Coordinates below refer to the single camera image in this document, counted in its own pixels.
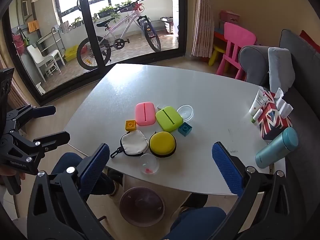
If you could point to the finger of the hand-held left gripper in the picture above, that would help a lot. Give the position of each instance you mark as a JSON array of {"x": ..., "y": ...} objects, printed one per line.
[
  {"x": 53, "y": 138},
  {"x": 42, "y": 111}
]

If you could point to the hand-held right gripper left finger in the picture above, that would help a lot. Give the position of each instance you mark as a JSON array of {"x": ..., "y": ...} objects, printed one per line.
[{"x": 97, "y": 167}]

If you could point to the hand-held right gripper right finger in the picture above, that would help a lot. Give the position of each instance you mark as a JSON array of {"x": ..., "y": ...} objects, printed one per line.
[{"x": 227, "y": 170}]

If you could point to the purple trash bin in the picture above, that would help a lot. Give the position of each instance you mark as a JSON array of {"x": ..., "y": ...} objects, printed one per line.
[{"x": 142, "y": 206}]

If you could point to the pink silicone case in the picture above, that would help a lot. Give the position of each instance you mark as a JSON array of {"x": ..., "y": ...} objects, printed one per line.
[{"x": 145, "y": 113}]

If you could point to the green silicone case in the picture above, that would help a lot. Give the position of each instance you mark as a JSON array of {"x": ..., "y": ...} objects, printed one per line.
[{"x": 168, "y": 118}]

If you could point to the person's left hand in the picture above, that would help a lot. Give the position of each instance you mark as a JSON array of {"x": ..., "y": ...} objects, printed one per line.
[{"x": 12, "y": 173}]

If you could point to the dark shoe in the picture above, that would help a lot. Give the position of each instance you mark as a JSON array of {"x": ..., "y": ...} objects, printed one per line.
[
  {"x": 192, "y": 201},
  {"x": 116, "y": 180}
]

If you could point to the white zip pouch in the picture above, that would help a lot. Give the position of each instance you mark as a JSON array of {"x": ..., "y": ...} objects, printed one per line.
[{"x": 133, "y": 143}]

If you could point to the small clear plastic cup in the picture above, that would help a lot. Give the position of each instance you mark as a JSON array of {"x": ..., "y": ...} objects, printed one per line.
[{"x": 149, "y": 165}]

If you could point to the orange toy block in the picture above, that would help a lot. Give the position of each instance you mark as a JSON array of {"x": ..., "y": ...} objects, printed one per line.
[{"x": 130, "y": 125}]

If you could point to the teal thermos bottle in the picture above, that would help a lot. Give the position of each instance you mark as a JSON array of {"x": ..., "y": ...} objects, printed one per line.
[{"x": 276, "y": 147}]

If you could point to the white plastic chair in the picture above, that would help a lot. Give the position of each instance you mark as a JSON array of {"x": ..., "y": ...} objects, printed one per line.
[{"x": 37, "y": 57}]

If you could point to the teal toy block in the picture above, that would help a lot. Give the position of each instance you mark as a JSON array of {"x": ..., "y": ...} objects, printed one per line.
[{"x": 185, "y": 129}]

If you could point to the person's right leg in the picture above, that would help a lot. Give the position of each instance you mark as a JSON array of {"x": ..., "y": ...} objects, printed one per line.
[{"x": 197, "y": 222}]

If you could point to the small green-capped white tube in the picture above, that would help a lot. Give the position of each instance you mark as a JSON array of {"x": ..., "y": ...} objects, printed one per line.
[{"x": 256, "y": 116}]

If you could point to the yellow plastic bin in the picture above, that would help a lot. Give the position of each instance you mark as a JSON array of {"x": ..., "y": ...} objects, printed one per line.
[{"x": 71, "y": 53}]

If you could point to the flag print tissue box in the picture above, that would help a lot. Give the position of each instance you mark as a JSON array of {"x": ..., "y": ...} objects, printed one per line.
[{"x": 271, "y": 120}]

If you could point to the yellow round zip case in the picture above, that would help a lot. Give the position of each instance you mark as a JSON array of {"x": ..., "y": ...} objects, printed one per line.
[{"x": 162, "y": 145}]

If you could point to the clear round plastic container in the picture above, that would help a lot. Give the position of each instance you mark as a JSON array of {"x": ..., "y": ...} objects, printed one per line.
[{"x": 185, "y": 112}]

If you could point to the pink bag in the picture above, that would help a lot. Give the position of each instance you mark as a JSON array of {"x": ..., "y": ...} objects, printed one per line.
[{"x": 18, "y": 43}]

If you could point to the metal rack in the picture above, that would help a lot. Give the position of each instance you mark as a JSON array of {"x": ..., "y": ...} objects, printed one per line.
[{"x": 58, "y": 38}]

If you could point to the white cream tube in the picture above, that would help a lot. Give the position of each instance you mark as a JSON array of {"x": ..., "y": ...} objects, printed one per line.
[{"x": 258, "y": 102}]

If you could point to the orange towel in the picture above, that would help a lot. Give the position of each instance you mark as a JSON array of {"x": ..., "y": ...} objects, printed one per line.
[{"x": 33, "y": 26}]

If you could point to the small white card box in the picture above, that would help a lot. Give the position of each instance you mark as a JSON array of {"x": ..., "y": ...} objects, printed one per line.
[{"x": 160, "y": 108}]

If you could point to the white and pink bicycle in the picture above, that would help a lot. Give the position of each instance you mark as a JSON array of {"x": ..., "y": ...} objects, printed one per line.
[{"x": 120, "y": 28}]

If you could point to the light grey pillow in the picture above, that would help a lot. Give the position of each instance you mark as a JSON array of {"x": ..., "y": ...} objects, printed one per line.
[{"x": 281, "y": 67}]

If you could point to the yellow child stool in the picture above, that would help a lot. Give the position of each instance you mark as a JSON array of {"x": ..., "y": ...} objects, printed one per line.
[{"x": 216, "y": 52}]

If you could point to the dark grey sofa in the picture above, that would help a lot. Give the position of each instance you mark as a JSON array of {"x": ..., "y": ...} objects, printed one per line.
[{"x": 305, "y": 80}]

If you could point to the planter with green plants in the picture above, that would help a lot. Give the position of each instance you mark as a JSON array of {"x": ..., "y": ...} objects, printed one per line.
[{"x": 110, "y": 11}]

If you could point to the pink child chair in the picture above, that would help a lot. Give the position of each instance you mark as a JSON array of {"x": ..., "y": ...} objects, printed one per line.
[{"x": 237, "y": 36}]

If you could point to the red child table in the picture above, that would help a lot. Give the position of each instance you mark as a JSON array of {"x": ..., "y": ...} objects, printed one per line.
[{"x": 219, "y": 33}]

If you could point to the pink patterned curtain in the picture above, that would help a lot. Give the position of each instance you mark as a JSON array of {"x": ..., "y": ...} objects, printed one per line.
[{"x": 203, "y": 20}]

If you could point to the laundry basket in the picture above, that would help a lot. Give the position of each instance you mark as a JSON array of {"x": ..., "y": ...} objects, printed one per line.
[{"x": 168, "y": 25}]

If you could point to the red cushion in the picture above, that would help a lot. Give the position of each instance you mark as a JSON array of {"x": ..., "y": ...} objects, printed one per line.
[{"x": 311, "y": 41}]

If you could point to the pink storage box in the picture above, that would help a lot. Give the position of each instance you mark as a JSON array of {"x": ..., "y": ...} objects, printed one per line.
[{"x": 229, "y": 16}]

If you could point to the black sliding door frame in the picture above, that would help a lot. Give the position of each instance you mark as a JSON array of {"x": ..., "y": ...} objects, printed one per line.
[{"x": 182, "y": 17}]

